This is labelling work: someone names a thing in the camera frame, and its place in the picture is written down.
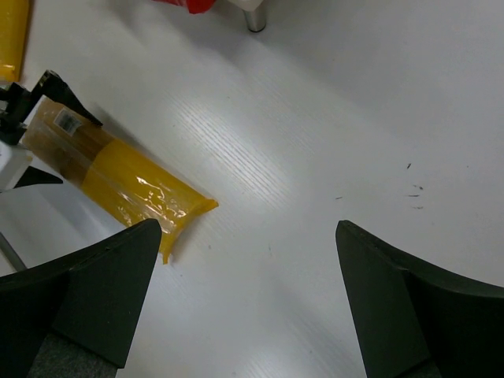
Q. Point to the yellow spaghetti bag on shelf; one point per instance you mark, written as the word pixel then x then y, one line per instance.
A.
pixel 14 28

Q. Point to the red spaghetti bag right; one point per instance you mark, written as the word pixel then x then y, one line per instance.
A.
pixel 192 6

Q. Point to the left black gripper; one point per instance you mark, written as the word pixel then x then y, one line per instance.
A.
pixel 19 102

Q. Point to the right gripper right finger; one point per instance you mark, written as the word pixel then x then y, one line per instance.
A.
pixel 415 319

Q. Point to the white two-tier shelf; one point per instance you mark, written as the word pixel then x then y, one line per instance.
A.
pixel 255 13

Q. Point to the yellow spaghetti bag left table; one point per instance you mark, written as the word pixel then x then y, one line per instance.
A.
pixel 116 176

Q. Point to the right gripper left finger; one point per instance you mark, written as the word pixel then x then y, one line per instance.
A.
pixel 76 316

